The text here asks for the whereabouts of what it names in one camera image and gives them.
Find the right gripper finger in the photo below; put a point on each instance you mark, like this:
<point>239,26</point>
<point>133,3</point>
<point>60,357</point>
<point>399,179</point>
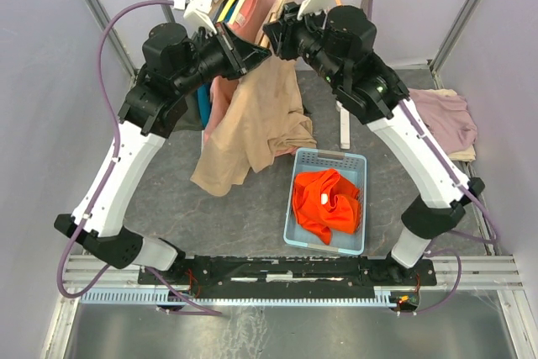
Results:
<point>276,33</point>
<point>288,55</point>

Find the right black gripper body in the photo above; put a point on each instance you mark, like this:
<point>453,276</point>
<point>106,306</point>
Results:
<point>300,34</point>

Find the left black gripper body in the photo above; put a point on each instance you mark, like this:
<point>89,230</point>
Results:
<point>224,61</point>

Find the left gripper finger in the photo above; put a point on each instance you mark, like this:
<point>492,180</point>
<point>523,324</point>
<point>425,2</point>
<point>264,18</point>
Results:
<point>250,63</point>
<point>245,49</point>

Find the pale peach plastic hanger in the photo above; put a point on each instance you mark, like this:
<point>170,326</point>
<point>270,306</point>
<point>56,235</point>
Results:
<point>273,15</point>

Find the beige t shirt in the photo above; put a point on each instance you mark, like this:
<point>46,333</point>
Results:
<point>253,120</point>

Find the orange t shirt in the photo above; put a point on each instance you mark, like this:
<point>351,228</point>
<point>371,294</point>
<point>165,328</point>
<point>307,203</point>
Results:
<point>324,202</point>

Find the pink t shirt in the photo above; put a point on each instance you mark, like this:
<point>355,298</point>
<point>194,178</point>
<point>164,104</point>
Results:
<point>247,25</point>

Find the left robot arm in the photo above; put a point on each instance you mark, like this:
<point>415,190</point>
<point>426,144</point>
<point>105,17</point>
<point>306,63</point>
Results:
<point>176,65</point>

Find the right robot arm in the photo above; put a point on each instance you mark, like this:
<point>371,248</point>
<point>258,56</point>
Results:
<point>338,46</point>

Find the teal blue t shirt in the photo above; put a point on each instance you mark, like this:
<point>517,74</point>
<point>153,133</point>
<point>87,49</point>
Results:
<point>203,93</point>

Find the dark grey t shirt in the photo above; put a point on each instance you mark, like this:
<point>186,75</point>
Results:
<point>191,120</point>

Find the lilac t shirt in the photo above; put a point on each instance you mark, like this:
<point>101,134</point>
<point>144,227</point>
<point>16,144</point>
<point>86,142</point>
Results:
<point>425,103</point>

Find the cream folded t shirt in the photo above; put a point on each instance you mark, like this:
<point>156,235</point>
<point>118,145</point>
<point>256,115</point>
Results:
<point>454,128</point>

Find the light blue plastic basket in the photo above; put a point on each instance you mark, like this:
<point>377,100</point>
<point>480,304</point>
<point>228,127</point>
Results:
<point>352,167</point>

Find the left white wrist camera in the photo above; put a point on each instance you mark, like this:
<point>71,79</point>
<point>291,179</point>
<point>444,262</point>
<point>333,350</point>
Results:
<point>196,14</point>

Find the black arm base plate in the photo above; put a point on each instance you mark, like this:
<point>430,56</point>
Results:
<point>238,277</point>

